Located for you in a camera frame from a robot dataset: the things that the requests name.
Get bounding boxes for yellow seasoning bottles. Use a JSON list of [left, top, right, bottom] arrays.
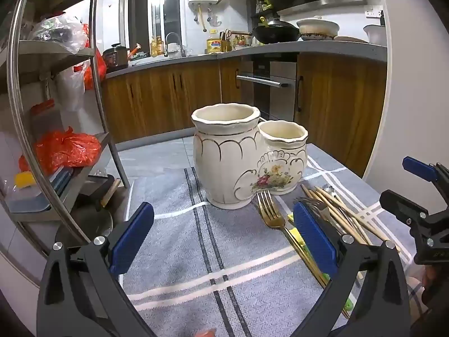
[[150, 36, 165, 57]]

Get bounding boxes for hanging red plastic bag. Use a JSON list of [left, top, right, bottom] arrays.
[[73, 24, 107, 90]]

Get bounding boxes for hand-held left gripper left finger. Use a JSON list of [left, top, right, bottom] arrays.
[[37, 202, 157, 337]]

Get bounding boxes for wooden kitchen base cabinets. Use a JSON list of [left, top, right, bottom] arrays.
[[101, 40, 388, 179]]

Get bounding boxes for built-in steel oven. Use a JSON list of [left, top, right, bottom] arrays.
[[236, 54, 299, 122]]

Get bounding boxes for green yellow plastic fork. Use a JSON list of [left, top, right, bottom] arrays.
[[292, 229, 351, 319]]

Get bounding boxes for steel kitchen faucet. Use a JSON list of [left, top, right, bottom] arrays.
[[164, 32, 186, 58]]

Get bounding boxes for silver metal fork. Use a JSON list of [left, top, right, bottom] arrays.
[[300, 197, 332, 225]]

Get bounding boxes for white bowl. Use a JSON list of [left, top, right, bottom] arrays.
[[363, 24, 386, 45]]

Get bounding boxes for cream floral ceramic utensil holder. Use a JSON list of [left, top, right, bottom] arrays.
[[191, 103, 309, 209]]

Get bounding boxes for white ceramic pot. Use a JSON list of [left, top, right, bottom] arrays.
[[296, 17, 341, 41]]

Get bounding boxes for white plastic bag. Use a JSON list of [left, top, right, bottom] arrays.
[[54, 65, 86, 113]]

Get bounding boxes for dark red pressure cooker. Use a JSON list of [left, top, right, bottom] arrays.
[[102, 43, 130, 72]]

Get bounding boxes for silver flower-shaped spoon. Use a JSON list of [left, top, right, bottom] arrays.
[[322, 183, 369, 225]]

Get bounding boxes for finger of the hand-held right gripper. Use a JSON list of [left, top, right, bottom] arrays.
[[379, 190, 430, 226], [402, 156, 449, 185]]

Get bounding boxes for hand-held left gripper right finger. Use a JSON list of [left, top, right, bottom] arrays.
[[291, 202, 412, 337]]

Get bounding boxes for stack of plastic containers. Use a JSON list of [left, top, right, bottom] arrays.
[[7, 168, 74, 215]]

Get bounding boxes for clear plastic bag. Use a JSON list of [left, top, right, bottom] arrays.
[[30, 12, 88, 55]]

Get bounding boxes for black wok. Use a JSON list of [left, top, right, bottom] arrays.
[[232, 19, 300, 44]]

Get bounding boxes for glass pan lid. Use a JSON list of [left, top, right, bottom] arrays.
[[56, 179, 122, 246]]

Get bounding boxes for grey plaid cloth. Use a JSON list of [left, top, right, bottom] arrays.
[[117, 144, 418, 337]]

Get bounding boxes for crumpled red plastic bag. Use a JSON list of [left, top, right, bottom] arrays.
[[19, 126, 102, 176]]

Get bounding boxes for steel shelf rack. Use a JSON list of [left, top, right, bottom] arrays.
[[0, 0, 131, 264]]

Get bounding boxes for sliding glass window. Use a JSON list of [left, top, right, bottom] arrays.
[[120, 0, 186, 51]]

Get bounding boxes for person's right hand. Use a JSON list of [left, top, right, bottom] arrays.
[[421, 265, 449, 302]]

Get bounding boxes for small yellow lid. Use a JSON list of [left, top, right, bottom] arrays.
[[15, 171, 37, 188]]

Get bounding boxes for gold metal fork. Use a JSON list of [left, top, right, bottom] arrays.
[[257, 191, 332, 286]]

